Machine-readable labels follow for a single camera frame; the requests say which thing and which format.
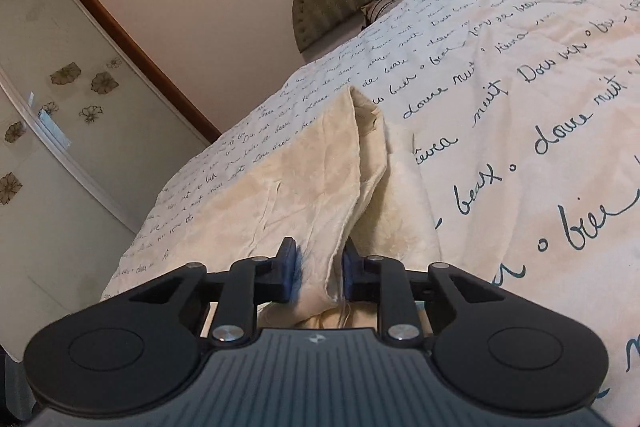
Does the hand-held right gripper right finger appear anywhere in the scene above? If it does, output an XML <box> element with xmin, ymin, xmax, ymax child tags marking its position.
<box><xmin>341</xmin><ymin>238</ymin><xmax>507</xmax><ymax>348</ymax></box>

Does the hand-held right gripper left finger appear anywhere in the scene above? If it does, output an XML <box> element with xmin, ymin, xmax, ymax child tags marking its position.
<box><xmin>127</xmin><ymin>236</ymin><xmax>302</xmax><ymax>348</ymax></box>

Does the cream towel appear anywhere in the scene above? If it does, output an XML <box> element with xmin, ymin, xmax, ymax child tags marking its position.
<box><xmin>100</xmin><ymin>86</ymin><xmax>442</xmax><ymax>333</ymax></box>

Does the white script-printed bed cover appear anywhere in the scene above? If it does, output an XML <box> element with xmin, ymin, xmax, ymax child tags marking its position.
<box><xmin>100</xmin><ymin>0</ymin><xmax>640</xmax><ymax>427</ymax></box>

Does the striped pillow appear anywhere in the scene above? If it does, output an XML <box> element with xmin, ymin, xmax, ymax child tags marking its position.
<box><xmin>360</xmin><ymin>0</ymin><xmax>417</xmax><ymax>28</ymax></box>

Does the frosted glass wardrobe door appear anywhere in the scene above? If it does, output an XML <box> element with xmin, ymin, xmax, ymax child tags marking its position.
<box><xmin>0</xmin><ymin>0</ymin><xmax>224</xmax><ymax>268</ymax></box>

